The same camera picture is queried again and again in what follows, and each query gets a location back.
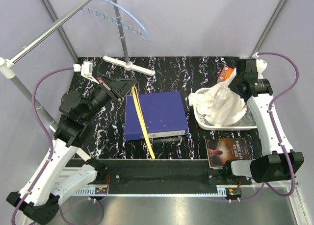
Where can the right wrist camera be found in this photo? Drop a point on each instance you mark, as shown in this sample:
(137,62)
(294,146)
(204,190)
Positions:
(261,65)

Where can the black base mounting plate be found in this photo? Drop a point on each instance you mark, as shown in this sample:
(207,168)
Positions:
(140,178)

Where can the white t shirt red print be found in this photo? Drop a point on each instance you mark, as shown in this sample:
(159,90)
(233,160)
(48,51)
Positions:
(219,105)

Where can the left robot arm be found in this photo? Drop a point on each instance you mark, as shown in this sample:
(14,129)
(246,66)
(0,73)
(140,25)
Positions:
(42,196)

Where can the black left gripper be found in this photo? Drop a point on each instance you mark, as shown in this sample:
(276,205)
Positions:
(120,87)

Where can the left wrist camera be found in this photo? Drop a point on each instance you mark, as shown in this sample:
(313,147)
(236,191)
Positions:
(85,70)

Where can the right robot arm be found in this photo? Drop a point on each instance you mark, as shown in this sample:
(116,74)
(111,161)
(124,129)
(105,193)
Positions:
(279,161)

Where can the blue ring binder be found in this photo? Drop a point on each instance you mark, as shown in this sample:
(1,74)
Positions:
(163,113)

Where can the dark brown book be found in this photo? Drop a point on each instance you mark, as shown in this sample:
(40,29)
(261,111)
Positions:
(226,149)

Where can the yellow plastic hanger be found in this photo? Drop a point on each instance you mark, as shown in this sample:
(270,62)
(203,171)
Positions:
(137,105)

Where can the white plastic basket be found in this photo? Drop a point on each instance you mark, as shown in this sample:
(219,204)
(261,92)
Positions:
(204,124)

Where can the grey t shirt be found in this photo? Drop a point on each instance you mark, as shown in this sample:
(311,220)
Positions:
(247,120)

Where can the metal clothes rack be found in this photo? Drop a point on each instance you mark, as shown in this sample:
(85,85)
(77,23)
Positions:
(6,65)

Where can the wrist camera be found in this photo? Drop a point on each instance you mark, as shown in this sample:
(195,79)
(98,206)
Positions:
(261,65)
(85,70)

